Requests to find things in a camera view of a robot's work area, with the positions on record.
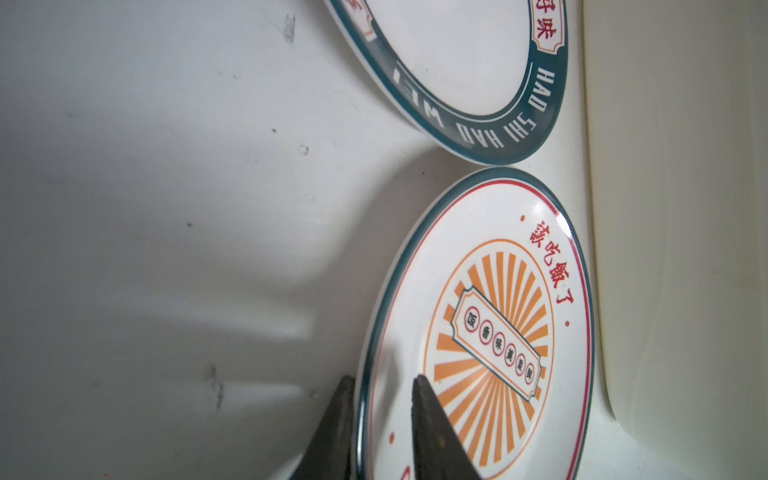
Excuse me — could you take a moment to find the green rim plate far left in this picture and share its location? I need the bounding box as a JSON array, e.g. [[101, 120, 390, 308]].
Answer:
[[326, 0, 569, 166]]

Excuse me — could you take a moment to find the white plastic bin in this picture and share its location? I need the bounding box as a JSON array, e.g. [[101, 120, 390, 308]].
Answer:
[[583, 1, 767, 479]]

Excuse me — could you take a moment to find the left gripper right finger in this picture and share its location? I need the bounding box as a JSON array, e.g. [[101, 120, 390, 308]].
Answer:
[[411, 375, 480, 480]]

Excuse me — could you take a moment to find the orange sunburst plate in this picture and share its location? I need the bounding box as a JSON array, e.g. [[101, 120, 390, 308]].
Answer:
[[351, 167, 595, 479]]

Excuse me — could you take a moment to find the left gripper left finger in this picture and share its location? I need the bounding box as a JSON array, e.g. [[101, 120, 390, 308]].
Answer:
[[290, 375, 355, 480]]

